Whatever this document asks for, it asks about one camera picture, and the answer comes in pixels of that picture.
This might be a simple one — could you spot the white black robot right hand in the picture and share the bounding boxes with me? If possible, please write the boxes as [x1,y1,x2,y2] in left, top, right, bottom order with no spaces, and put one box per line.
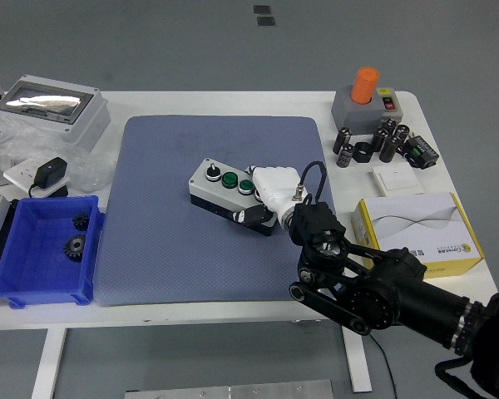
[231,165,303,228]

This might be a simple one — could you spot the black ring holder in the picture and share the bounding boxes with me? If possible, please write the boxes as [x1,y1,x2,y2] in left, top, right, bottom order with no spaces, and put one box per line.
[353,141,373,164]

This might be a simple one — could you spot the silver metal plate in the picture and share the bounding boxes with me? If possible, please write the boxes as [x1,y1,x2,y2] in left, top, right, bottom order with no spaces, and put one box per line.
[124,378,334,399]

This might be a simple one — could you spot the clear plastic bag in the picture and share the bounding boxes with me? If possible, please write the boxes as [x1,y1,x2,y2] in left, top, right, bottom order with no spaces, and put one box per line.
[0,114,118,193]

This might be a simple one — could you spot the white wall switch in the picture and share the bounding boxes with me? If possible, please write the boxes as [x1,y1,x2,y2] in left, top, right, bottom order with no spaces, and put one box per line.
[372,165,425,198]

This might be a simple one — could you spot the orange cylinder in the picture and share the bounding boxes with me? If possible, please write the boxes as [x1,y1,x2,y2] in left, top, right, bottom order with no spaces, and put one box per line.
[350,66,380,106]

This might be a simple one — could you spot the grey-blue table mat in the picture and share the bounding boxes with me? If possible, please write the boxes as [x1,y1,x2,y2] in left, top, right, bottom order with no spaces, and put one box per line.
[94,115,344,308]

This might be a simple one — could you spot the grey enclosure with clear window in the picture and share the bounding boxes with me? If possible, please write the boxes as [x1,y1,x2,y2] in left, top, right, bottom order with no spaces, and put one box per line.
[0,74,111,153]

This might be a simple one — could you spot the blue plastic bin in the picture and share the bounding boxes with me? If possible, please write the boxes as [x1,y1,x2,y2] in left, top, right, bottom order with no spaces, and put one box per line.
[0,195,106,309]

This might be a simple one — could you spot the black module with green terminal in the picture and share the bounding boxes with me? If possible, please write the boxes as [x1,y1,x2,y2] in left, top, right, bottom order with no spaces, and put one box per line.
[402,135,441,170]

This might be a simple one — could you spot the black thin cable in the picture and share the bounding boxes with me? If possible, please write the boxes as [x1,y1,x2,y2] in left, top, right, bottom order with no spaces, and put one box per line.
[368,334,398,399]

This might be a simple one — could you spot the large black gear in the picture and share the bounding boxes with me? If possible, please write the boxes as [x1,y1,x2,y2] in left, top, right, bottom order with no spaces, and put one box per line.
[62,234,87,264]

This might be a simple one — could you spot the yellow white cardboard box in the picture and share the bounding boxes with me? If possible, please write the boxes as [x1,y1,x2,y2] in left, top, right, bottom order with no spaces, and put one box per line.
[351,191,486,280]

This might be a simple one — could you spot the black power adapter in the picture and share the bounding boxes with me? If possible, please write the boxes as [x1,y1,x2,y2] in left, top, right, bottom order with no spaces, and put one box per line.
[27,156,69,199]

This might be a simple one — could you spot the grey four-button control box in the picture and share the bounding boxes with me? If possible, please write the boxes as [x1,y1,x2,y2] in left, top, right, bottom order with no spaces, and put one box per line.
[188,157,278,238]

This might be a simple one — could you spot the white table leg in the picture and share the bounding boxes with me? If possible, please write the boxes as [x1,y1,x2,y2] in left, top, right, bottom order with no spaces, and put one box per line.
[31,327,68,399]
[341,324,373,393]

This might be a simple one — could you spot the grey switch box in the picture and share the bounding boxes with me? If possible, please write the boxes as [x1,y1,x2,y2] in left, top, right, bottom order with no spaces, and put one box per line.
[330,85,404,136]

